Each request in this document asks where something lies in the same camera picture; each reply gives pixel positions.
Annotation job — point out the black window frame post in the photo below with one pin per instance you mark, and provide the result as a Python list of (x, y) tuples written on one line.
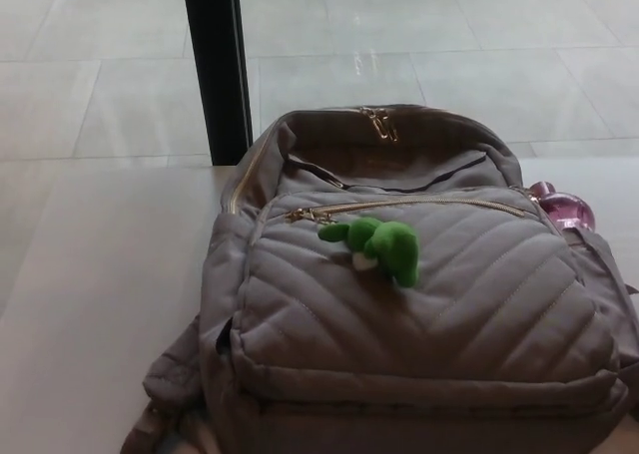
[(212, 65)]

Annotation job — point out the grey quilted backpack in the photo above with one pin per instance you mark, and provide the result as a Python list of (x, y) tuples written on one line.
[(409, 334)]

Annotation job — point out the purple glass bottle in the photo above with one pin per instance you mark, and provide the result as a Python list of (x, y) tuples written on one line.
[(569, 209)]

